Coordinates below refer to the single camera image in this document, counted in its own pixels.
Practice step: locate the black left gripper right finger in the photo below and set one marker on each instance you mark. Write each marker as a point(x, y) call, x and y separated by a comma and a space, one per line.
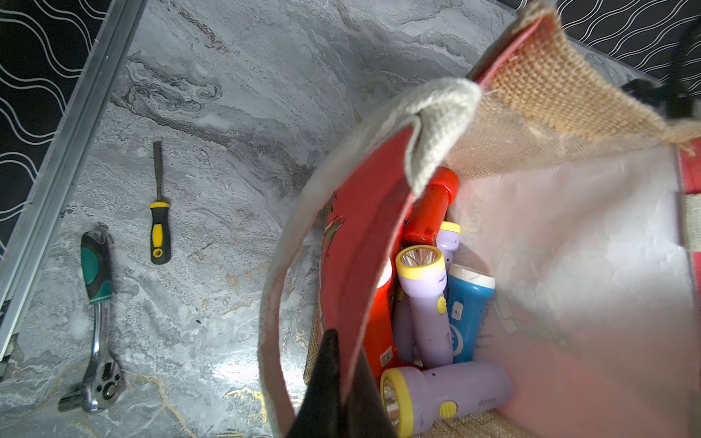
point(365, 414)

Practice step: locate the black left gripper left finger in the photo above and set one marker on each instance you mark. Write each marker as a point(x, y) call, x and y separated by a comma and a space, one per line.
point(320, 414)

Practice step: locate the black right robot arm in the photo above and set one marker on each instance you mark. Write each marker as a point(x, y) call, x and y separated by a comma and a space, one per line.
point(672, 97)

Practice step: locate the yellow black handled file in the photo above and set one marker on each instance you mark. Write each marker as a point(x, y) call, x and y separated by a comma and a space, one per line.
point(160, 236)

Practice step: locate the purple flashlight back row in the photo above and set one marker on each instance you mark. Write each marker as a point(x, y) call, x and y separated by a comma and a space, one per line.
point(415, 400)

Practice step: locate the blue flashlight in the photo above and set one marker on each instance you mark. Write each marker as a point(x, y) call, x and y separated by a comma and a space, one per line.
point(469, 292)

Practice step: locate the red flashlight back row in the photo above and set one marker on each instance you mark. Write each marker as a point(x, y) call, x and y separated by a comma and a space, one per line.
point(428, 213)

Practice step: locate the red flashlight white head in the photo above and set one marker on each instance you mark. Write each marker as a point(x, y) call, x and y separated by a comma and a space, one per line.
point(378, 341)

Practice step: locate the jute and red tote bag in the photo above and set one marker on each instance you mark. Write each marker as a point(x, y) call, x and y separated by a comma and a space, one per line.
point(582, 202)

